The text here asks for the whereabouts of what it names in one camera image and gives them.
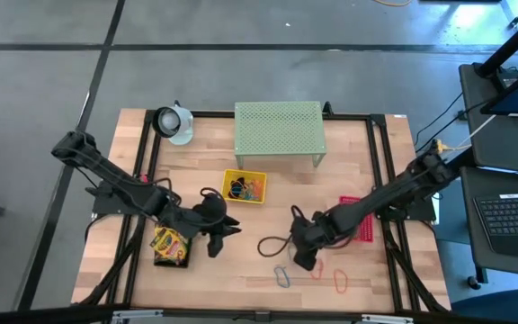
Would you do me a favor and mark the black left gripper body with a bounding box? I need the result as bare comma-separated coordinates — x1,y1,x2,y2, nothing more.
190,193,231,239

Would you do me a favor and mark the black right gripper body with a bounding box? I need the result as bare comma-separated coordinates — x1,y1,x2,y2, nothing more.
290,213,331,256

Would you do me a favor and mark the blue rubber band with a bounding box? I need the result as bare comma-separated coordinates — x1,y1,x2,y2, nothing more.
272,265,292,290
229,182,260,202

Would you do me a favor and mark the yellow Crayola crayon box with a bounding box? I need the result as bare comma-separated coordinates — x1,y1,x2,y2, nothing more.
149,226,188,254
154,245,191,266

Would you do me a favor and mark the orange rubber band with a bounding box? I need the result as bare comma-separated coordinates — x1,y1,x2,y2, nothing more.
245,179,264,202
333,268,350,295
308,257,326,282

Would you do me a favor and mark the black plastic basket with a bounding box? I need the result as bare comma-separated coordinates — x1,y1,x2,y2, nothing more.
152,226,193,270

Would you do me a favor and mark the black desk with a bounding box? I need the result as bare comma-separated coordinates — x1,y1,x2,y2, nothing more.
458,61,518,179
460,165,518,284

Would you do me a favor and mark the blue office chair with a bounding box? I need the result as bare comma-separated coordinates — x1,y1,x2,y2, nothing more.
449,287,518,324

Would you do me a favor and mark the yellow plastic basket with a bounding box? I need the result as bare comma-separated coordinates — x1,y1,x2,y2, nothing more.
220,168,269,205

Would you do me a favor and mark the red plastic basket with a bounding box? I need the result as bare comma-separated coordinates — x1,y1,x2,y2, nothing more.
338,194,376,244

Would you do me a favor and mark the black crossbeam with silver brackets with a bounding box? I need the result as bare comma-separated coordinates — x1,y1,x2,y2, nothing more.
0,304,518,324

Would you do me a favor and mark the black keyboard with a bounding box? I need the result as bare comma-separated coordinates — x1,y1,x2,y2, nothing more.
473,192,518,261

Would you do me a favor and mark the black pole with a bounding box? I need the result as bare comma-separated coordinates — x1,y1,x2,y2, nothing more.
473,4,518,78

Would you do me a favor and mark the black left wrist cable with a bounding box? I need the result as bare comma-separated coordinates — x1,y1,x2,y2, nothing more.
199,187,229,226

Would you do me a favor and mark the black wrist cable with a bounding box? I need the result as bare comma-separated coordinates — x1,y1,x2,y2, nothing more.
199,187,229,226
257,204,305,259

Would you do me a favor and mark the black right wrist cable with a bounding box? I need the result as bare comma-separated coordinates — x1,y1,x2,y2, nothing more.
257,204,305,259

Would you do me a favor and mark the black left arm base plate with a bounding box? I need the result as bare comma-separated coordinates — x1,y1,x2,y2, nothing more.
91,179,153,216

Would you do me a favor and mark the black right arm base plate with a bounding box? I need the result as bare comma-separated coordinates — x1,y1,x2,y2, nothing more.
374,197,438,223

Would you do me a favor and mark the black power cable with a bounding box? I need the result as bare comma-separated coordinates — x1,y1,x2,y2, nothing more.
413,91,489,157

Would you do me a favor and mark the white cable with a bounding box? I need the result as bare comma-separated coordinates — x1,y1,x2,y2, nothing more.
445,114,497,152

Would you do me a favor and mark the orange floor cable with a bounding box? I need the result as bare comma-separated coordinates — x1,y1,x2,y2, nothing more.
370,0,415,8

